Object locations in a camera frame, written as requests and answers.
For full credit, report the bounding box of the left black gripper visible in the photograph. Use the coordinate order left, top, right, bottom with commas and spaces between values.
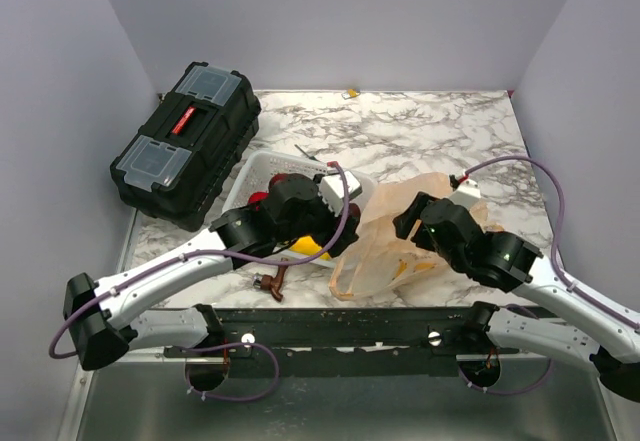
276, 177, 359, 257

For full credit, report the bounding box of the small grey hex key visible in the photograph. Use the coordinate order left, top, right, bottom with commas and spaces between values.
294, 144, 320, 162

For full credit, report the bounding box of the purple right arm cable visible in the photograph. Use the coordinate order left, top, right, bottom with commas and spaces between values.
449, 154, 640, 396

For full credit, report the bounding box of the black mounting rail base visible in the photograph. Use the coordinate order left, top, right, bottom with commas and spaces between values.
164, 303, 515, 385

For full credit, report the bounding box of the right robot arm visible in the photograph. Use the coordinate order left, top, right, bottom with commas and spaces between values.
393, 192, 639, 402

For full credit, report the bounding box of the white plastic basket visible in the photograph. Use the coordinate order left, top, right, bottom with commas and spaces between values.
222, 149, 378, 269

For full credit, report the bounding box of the red fake tomato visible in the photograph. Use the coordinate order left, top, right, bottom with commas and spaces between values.
248, 191, 268, 204

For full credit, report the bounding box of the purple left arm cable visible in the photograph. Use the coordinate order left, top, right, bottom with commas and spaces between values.
48, 161, 351, 403

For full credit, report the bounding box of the black plastic toolbox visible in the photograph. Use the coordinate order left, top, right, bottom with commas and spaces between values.
110, 62, 261, 232

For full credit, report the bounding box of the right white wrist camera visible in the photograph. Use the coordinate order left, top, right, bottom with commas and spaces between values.
448, 179, 481, 210

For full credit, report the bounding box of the aluminium rail extrusion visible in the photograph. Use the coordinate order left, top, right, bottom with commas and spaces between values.
114, 349, 179, 364

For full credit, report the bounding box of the dark maroon fake fruit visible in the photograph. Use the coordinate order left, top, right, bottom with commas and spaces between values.
349, 203, 361, 220

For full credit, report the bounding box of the red fake apple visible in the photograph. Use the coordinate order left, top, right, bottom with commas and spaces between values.
269, 173, 288, 189

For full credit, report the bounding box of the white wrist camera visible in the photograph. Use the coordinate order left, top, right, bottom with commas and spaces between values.
448, 179, 481, 210
319, 171, 363, 215

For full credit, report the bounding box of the brown faucet tap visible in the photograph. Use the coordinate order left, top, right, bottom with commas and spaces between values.
253, 265, 288, 302

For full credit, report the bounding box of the yellow fake bell pepper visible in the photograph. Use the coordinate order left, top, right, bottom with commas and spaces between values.
288, 236, 322, 258

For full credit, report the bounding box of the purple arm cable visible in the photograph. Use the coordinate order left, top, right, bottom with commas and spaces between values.
48, 161, 351, 403
449, 154, 640, 396

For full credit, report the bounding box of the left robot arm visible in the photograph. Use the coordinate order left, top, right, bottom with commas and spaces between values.
54, 169, 362, 371

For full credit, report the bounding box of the orange translucent plastic bag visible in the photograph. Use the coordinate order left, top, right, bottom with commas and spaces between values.
328, 171, 504, 302

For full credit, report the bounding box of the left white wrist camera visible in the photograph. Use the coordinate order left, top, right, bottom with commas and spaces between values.
319, 171, 363, 215

